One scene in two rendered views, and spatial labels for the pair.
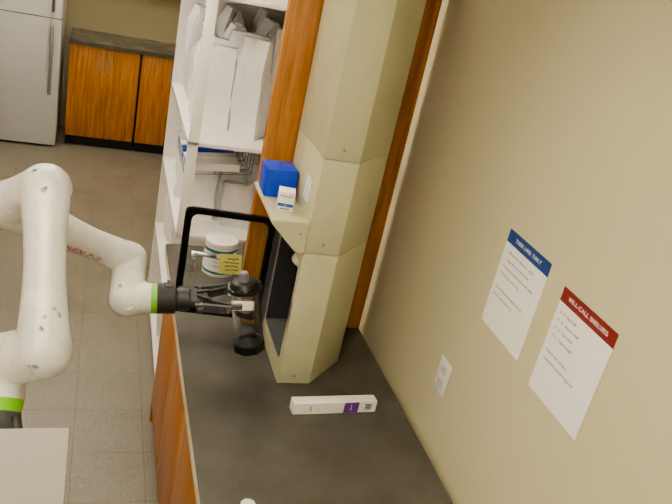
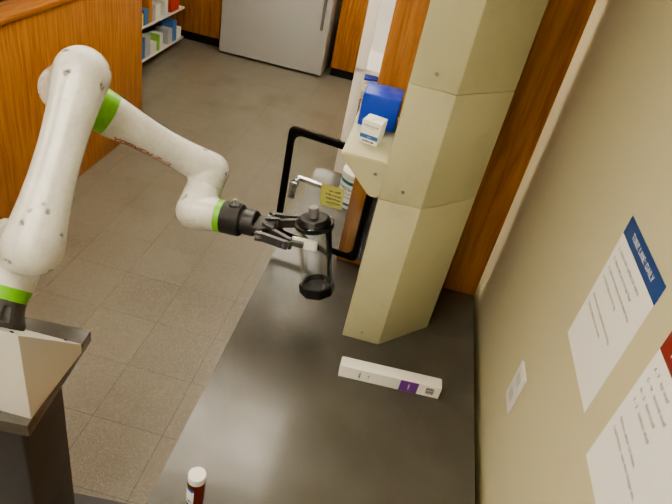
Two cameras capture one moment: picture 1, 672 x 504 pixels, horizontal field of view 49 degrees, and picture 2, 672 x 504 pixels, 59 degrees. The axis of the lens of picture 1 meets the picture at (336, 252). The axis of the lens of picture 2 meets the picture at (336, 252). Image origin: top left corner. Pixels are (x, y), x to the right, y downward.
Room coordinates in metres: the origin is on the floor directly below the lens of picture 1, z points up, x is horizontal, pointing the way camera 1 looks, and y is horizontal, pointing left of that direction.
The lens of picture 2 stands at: (0.78, -0.38, 2.12)
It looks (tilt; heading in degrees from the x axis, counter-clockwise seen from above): 34 degrees down; 24
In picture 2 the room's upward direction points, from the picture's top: 13 degrees clockwise
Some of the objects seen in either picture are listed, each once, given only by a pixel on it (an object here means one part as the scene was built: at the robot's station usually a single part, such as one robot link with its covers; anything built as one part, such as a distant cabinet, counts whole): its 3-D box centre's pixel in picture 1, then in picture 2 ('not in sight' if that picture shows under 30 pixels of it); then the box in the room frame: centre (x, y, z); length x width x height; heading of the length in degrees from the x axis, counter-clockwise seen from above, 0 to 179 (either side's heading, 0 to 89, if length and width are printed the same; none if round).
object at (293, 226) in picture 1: (278, 216); (369, 150); (2.14, 0.20, 1.46); 0.32 x 0.11 x 0.10; 21
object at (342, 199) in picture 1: (324, 258); (421, 209); (2.20, 0.03, 1.32); 0.32 x 0.25 x 0.77; 21
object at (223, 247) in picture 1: (223, 265); (324, 196); (2.26, 0.37, 1.19); 0.30 x 0.01 x 0.40; 103
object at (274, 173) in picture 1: (278, 178); (381, 106); (2.21, 0.23, 1.55); 0.10 x 0.10 x 0.09; 21
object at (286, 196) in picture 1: (285, 198); (373, 130); (2.09, 0.18, 1.54); 0.05 x 0.05 x 0.06; 8
